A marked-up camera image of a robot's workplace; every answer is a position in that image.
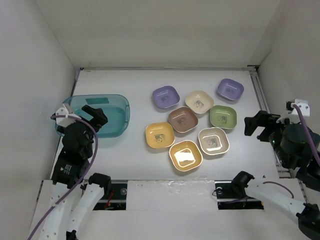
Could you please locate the purple plate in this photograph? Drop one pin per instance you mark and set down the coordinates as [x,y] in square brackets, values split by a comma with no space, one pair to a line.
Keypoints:
[165,97]
[230,89]

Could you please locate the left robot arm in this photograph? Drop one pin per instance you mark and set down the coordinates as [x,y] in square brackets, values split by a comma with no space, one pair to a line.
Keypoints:
[65,219]

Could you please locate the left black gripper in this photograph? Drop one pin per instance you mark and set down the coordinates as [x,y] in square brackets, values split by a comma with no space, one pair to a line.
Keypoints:
[100,118]

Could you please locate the aluminium rail right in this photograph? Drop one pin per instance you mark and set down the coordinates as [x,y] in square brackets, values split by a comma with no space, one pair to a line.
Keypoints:
[262,102]

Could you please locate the brown plate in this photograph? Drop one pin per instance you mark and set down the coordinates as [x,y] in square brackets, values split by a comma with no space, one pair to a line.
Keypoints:
[183,119]

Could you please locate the teal transparent plastic bin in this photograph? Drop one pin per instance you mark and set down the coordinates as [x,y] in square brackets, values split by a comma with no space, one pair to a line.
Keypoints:
[115,107]

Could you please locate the green plate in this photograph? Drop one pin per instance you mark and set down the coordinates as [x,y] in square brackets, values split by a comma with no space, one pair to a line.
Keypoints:
[224,117]

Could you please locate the yellow plate front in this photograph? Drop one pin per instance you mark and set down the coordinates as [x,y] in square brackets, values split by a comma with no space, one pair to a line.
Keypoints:
[185,156]

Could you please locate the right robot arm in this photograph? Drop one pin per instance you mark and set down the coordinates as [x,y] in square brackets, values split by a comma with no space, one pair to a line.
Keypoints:
[280,197]

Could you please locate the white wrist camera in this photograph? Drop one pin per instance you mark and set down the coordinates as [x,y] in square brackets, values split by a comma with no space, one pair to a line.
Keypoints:
[296,109]
[65,116]

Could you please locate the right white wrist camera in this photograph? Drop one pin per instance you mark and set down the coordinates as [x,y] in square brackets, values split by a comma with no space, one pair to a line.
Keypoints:
[296,109]

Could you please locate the cream plate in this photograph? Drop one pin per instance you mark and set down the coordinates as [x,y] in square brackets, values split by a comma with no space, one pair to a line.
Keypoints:
[199,102]

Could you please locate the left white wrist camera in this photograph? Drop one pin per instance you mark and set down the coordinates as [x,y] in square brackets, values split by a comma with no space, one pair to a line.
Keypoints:
[65,116]

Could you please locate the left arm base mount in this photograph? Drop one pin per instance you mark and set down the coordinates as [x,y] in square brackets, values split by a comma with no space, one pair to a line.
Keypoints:
[116,200]

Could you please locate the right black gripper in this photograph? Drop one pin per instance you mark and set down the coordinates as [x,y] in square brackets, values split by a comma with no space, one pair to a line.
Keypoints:
[261,118]

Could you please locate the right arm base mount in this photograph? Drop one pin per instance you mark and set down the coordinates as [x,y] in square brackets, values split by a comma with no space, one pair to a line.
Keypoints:
[227,199]

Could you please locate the yellow plate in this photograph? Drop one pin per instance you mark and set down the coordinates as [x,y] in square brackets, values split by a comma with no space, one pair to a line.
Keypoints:
[185,156]
[160,135]

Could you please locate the beige plate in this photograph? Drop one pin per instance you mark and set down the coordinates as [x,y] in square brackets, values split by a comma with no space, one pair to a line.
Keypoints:
[213,142]

